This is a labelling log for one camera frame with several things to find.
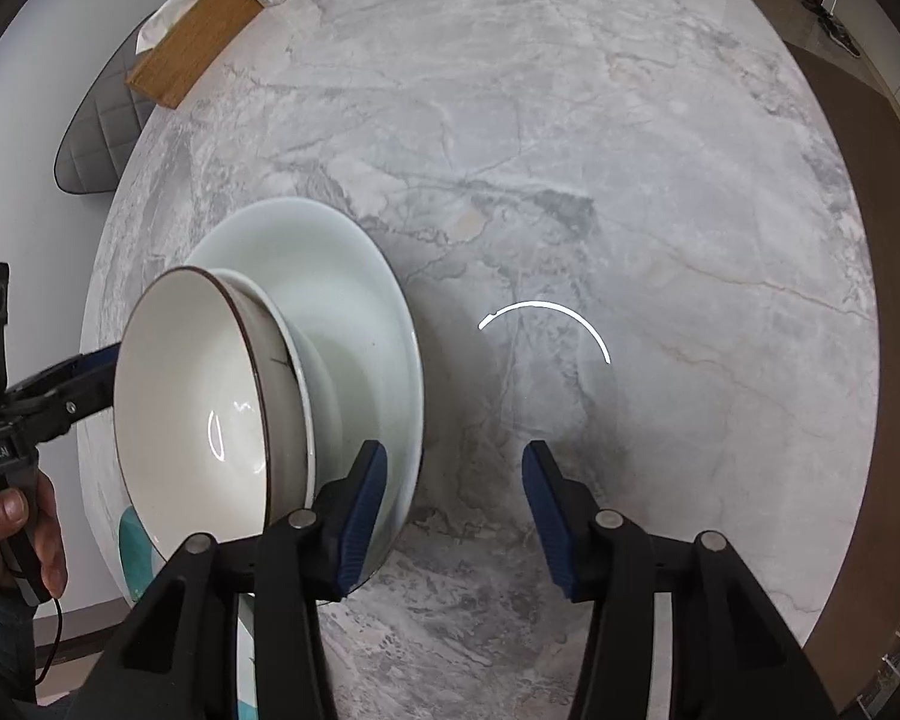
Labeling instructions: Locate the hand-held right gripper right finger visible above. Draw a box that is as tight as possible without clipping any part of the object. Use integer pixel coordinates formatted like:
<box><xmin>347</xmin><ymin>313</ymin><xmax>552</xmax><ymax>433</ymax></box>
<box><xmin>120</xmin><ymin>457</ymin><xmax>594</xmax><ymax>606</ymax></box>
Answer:
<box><xmin>521</xmin><ymin>441</ymin><xmax>830</xmax><ymax>720</ymax></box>

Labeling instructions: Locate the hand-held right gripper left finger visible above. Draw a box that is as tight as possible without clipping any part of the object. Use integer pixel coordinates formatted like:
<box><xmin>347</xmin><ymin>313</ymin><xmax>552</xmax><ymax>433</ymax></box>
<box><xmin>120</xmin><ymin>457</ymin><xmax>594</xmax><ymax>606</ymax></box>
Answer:
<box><xmin>75</xmin><ymin>441</ymin><xmax>389</xmax><ymax>720</ymax></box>

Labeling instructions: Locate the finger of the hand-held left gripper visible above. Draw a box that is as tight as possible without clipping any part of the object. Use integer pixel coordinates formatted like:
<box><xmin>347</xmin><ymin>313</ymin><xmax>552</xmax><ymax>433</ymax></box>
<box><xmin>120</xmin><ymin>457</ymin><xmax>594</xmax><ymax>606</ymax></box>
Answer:
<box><xmin>4</xmin><ymin>341</ymin><xmax>121</xmax><ymax>440</ymax></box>

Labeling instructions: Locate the white bowl with brown rim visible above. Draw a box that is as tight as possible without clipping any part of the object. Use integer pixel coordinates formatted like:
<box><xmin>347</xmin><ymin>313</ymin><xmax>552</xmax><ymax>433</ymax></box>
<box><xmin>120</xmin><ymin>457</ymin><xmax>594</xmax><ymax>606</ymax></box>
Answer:
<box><xmin>112</xmin><ymin>266</ymin><xmax>308</xmax><ymax>548</ymax></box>

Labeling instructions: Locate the large teal floral plate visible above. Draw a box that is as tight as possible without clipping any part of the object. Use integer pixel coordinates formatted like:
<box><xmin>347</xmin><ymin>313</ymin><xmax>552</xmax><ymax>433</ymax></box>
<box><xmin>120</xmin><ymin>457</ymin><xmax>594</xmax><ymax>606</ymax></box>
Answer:
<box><xmin>118</xmin><ymin>506</ymin><xmax>261</xmax><ymax>720</ymax></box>

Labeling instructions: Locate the white ceramic bowl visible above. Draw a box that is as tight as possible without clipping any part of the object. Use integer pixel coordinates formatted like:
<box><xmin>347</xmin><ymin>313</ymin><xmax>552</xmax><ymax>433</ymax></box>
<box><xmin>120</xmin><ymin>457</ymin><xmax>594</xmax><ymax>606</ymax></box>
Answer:
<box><xmin>186</xmin><ymin>197</ymin><xmax>425</xmax><ymax>592</ymax></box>
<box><xmin>210</xmin><ymin>268</ymin><xmax>318</xmax><ymax>497</ymax></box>

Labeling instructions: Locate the grey quilted chair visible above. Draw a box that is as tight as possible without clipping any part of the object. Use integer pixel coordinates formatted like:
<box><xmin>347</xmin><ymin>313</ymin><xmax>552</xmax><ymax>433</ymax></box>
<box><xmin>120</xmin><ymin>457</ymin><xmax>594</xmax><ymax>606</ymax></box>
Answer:
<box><xmin>52</xmin><ymin>19</ymin><xmax>155</xmax><ymax>197</ymax></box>

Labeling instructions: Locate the wooden tissue box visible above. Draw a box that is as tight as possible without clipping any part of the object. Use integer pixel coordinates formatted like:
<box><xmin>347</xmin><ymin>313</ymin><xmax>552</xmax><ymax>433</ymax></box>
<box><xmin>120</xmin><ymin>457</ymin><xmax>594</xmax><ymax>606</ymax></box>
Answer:
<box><xmin>125</xmin><ymin>0</ymin><xmax>265</xmax><ymax>110</ymax></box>

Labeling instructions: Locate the white tissue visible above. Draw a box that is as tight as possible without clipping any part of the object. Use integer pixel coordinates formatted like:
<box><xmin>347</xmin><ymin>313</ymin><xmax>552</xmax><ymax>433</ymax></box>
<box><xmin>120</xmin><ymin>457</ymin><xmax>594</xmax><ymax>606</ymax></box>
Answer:
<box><xmin>135</xmin><ymin>0</ymin><xmax>205</xmax><ymax>55</ymax></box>

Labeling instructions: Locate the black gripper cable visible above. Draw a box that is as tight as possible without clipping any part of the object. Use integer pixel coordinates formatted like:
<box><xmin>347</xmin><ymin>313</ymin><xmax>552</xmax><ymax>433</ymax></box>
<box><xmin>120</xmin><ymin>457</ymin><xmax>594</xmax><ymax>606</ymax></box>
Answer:
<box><xmin>31</xmin><ymin>594</ymin><xmax>67</xmax><ymax>685</ymax></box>

